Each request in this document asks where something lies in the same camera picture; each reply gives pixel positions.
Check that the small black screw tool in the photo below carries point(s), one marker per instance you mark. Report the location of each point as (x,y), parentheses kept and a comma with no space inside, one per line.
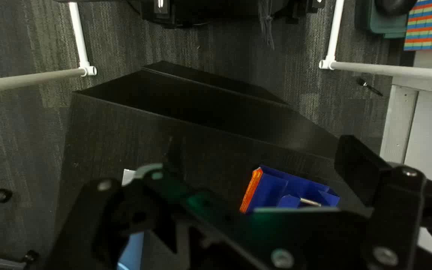
(370,85)

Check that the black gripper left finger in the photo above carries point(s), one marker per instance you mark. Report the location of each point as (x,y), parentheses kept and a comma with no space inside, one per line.
(101,219)

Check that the white pipe frame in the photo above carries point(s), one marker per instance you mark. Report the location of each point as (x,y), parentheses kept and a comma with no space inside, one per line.
(334,34)
(79,45)

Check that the white cabinet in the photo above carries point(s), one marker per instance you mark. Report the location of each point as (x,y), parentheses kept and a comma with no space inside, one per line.
(421,135)

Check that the black machine base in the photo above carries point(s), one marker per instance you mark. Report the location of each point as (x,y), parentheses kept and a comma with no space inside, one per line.
(211,10)

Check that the teal box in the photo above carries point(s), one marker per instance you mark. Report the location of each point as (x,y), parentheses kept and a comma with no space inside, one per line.
(383,22)

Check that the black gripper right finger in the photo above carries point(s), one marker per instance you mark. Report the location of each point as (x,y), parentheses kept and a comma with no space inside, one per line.
(401,219)

